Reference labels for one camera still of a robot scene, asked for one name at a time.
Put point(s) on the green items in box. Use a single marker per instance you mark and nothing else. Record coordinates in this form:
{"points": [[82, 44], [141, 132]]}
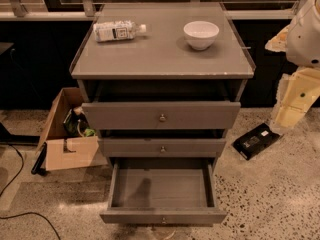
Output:
{"points": [[76, 124]]}

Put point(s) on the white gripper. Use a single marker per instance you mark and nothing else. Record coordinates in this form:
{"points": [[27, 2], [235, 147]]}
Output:
{"points": [[305, 39]]}

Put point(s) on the brown cardboard box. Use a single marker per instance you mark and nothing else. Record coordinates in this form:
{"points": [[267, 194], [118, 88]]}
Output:
{"points": [[63, 151]]}

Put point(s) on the black flat device on floor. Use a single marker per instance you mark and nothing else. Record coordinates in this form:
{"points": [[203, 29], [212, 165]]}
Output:
{"points": [[255, 141]]}

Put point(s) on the grey top drawer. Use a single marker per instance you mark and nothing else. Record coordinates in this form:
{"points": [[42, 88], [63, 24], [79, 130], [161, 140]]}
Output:
{"points": [[175, 115]]}

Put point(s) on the grey bottom drawer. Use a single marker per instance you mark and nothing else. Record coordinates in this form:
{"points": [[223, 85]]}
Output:
{"points": [[162, 191]]}

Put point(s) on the plastic water bottle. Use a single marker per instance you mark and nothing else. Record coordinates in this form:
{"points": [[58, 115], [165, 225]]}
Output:
{"points": [[117, 30]]}

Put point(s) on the grey drawer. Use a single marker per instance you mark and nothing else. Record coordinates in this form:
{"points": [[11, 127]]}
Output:
{"points": [[175, 115], [162, 191], [112, 147]]}

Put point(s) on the grey middle drawer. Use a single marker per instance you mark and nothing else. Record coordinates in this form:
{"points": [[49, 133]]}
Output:
{"points": [[112, 147]]}

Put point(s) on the white ceramic bowl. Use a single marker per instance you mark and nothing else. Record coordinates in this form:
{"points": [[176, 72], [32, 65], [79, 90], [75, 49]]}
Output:
{"points": [[200, 35]]}

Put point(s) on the black tool beside box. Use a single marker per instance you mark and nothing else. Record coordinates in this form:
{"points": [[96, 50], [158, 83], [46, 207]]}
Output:
{"points": [[37, 168]]}

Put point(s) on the grey wooden drawer cabinet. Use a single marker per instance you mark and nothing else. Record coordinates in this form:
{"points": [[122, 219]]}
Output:
{"points": [[159, 65]]}

